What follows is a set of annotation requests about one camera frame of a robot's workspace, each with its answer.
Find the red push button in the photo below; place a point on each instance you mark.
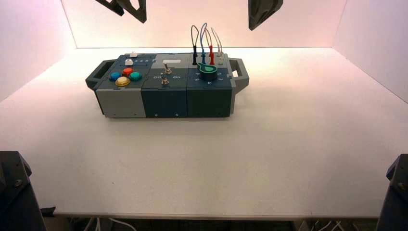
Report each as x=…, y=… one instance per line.
x=127, y=71

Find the teal push button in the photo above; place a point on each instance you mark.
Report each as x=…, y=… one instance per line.
x=135, y=76

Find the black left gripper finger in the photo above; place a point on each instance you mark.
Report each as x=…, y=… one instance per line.
x=113, y=4
x=137, y=8

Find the grey and blue control box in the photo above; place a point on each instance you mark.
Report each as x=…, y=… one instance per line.
x=165, y=102

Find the yellow push button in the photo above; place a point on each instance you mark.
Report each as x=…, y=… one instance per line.
x=122, y=82

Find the blue push button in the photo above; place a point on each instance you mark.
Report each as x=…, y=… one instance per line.
x=115, y=76

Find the green rotary knob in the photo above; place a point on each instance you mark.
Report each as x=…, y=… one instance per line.
x=207, y=72

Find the metal toggle switch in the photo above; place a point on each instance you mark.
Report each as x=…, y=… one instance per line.
x=164, y=80
x=167, y=69

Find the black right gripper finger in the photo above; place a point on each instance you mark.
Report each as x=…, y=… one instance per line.
x=275, y=4
x=256, y=14

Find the white square button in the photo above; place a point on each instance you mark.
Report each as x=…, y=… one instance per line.
x=133, y=55
x=128, y=62

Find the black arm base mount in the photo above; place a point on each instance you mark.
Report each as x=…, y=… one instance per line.
x=396, y=197
x=16, y=197

